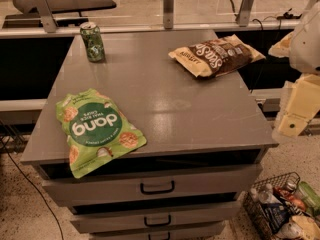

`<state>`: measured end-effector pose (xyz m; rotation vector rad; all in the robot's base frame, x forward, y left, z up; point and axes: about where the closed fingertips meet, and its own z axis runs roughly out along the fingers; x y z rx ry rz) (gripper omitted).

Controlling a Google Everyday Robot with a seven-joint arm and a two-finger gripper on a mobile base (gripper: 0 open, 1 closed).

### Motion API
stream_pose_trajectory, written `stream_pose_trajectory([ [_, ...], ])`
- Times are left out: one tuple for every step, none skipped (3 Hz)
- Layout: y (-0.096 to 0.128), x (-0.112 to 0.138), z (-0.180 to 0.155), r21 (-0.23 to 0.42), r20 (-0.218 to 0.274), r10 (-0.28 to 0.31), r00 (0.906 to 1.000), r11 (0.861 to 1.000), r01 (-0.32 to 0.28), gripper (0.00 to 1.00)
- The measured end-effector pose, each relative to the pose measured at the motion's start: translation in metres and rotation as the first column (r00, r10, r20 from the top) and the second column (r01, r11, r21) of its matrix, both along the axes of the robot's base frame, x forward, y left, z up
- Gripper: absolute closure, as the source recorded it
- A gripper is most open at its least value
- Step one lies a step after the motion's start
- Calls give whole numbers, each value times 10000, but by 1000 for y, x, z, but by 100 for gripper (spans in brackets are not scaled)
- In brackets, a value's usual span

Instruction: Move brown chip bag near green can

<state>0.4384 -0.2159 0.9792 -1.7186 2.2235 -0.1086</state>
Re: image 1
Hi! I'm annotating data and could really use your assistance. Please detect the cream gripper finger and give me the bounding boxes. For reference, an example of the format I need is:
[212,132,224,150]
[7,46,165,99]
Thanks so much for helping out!
[268,32,293,58]
[278,74,320,137]

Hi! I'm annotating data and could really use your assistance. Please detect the brown chip bag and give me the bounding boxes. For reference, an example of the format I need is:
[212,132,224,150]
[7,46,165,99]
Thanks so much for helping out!
[169,35,265,77]

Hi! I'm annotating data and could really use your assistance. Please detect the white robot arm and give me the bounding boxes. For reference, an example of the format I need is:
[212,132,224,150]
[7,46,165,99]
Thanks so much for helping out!
[268,2,320,137]

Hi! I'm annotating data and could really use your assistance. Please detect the red snack bag in basket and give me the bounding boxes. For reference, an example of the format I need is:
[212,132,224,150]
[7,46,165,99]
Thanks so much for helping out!
[273,187,306,211]

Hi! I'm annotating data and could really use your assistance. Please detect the blue snack bag in basket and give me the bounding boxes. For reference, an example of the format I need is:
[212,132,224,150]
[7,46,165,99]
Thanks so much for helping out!
[261,203,290,234]

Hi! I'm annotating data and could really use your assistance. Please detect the yellow snack bag in basket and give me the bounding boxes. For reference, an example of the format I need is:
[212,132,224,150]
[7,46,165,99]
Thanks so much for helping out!
[291,215,320,240]

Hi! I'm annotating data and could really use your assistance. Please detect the green soda can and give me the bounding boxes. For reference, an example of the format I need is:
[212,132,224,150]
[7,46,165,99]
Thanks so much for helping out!
[80,22,105,62]

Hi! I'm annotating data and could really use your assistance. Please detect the green dang chip bag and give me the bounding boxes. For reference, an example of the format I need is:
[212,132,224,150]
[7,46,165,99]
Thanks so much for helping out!
[56,89,147,179]

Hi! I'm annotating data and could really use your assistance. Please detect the green bottle in basket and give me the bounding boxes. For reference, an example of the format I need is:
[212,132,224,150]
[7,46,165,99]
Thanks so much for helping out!
[295,181,320,217]

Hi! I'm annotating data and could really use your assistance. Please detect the clear plastic water bottle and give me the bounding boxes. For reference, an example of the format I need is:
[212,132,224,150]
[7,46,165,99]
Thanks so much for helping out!
[258,183,280,204]

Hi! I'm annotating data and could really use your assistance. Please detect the grey drawer cabinet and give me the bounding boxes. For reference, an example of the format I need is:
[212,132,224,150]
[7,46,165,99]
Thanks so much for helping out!
[19,29,280,240]

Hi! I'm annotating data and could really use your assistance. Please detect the right metal bracket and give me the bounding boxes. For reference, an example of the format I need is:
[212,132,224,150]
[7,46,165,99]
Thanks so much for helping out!
[236,0,254,27]

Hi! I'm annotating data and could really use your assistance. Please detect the metal bracket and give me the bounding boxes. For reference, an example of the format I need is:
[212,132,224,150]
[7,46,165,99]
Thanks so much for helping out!
[236,0,254,27]
[163,0,174,29]
[34,0,57,33]

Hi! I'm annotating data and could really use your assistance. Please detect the wire basket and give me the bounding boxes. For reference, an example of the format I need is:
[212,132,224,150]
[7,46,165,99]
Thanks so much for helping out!
[243,172,300,240]

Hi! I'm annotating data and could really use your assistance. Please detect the middle metal bracket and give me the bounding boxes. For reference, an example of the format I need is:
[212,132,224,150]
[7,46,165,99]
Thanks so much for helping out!
[163,0,174,29]

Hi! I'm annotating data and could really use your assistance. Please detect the bottom drawer with black handle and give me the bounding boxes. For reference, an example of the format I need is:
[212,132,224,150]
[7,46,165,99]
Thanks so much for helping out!
[89,221,225,240]

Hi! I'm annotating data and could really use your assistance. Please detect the drawer with black handle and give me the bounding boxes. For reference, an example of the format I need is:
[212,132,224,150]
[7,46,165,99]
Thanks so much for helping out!
[43,164,262,206]
[89,221,225,240]
[71,201,241,235]

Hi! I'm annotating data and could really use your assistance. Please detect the middle drawer with black handle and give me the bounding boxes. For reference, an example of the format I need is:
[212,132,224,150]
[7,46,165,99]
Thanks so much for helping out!
[71,201,241,235]

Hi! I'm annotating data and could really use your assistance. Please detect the left metal bracket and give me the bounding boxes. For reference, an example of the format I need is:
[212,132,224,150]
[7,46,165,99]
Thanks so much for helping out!
[34,0,57,33]

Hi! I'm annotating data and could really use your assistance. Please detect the top drawer with black handle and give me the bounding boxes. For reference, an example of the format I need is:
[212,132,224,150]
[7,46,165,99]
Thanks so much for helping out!
[43,164,262,206]

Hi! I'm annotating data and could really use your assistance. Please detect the black floor cable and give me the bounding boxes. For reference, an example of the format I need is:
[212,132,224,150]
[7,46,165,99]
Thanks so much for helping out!
[0,137,65,240]

